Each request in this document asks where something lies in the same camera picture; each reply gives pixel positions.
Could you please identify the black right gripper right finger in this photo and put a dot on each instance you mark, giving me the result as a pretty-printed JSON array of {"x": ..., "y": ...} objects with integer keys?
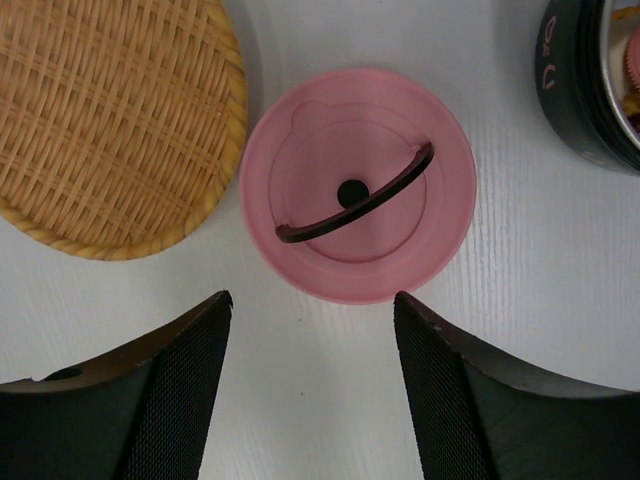
[{"x": 479, "y": 412}]

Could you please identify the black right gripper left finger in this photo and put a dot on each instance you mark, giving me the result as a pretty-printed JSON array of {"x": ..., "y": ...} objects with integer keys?
[{"x": 140, "y": 411}]

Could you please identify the steel lunch box bowl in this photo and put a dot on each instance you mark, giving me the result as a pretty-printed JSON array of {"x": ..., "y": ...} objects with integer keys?
[{"x": 575, "y": 86}]

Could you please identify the pink lunch box lid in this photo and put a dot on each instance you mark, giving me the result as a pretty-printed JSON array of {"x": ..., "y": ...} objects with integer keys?
[{"x": 358, "y": 184}]

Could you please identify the woven bamboo tray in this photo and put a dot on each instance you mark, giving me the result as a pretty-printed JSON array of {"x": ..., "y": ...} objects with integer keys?
[{"x": 122, "y": 122}]

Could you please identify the yellow flower cookie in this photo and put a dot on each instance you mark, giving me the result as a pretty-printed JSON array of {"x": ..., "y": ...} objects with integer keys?
[{"x": 622, "y": 10}]

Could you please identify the pink round sandwich cookie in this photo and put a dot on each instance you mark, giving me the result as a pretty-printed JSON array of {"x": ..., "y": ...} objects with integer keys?
[{"x": 632, "y": 61}]

